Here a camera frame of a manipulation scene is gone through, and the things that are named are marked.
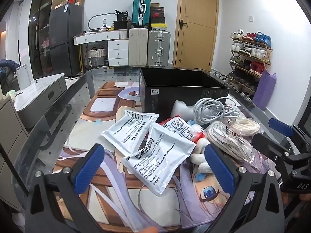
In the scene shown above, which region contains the white foam block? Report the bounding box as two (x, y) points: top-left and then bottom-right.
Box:
(170, 99), (196, 122)

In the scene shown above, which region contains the wooden door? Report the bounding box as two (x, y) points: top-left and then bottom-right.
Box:
(174, 0), (219, 71)

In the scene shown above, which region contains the white charging cable coil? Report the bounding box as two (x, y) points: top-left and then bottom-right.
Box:
(193, 97), (240, 127)

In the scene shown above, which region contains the purple bag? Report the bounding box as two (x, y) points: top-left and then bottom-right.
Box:
(253, 69), (277, 110)

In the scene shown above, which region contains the red and white packet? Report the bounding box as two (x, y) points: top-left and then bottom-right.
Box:
(159, 116), (206, 142)

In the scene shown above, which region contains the dark glass-door cabinet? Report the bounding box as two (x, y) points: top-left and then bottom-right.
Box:
(28, 0), (57, 78)

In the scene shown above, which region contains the bagged cream tube coil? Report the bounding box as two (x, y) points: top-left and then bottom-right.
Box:
(228, 117), (264, 136)

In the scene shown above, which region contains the black bag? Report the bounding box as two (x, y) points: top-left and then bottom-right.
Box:
(114, 10), (129, 30)

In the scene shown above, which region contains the white plush toy blue hat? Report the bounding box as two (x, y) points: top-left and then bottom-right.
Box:
(186, 120), (220, 182)

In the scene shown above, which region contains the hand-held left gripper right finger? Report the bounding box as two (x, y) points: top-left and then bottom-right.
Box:
(204, 143), (286, 233)

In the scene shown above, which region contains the black shoe box red logo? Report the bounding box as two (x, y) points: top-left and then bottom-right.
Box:
(150, 7), (165, 18)

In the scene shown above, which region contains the printed desk mat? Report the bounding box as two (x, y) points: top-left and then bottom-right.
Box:
(52, 81), (280, 233)

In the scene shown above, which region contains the grey drawer cabinet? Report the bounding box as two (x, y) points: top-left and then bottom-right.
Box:
(0, 97), (30, 211)

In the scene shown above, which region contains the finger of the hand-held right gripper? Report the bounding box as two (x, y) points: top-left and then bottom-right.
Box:
(268, 117), (311, 148)
(252, 133), (295, 162)

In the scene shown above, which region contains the white desk with drawers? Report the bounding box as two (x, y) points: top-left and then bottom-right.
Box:
(73, 29), (129, 67)

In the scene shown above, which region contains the wooden shoe rack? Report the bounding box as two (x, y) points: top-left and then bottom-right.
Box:
(228, 30), (273, 97)

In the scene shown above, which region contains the group of shoes on floor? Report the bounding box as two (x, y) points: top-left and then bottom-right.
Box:
(210, 69), (230, 83)

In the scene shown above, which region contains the wicker basket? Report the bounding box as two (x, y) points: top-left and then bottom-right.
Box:
(87, 49), (106, 66)

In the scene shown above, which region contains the teal suitcase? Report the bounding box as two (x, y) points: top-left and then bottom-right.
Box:
(132, 0), (151, 28)

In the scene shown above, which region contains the dark grey refrigerator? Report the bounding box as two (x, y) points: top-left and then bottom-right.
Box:
(49, 3), (83, 77)

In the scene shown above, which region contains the white medicine pouch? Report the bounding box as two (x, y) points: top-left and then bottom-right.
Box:
(101, 109), (159, 157)
(121, 123), (197, 196)

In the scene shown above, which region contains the bagged white cord bundle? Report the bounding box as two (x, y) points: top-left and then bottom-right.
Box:
(205, 120), (254, 162)

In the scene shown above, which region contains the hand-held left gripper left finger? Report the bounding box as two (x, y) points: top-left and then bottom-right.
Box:
(25, 143), (107, 233)

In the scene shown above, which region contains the grey white low cabinet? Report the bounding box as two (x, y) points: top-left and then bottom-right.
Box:
(13, 73), (67, 129)

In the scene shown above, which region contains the white appliance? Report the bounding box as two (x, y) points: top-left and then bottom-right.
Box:
(16, 64), (31, 90)

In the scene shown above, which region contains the silver suitcase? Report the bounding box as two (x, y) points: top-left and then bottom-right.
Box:
(147, 30), (171, 67)

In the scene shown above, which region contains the oval metal frame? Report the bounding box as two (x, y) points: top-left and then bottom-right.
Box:
(88, 13), (119, 31)

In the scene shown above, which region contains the black cardboard box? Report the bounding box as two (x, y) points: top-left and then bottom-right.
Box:
(140, 67), (230, 124)

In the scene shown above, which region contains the blue down jacket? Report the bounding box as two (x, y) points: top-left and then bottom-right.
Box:
(0, 59), (20, 95)

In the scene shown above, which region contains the group of shoes on rack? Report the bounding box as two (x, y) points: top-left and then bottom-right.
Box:
(230, 30), (272, 95)

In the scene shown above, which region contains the beige suitcase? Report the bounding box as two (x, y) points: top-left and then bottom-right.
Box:
(128, 27), (149, 67)

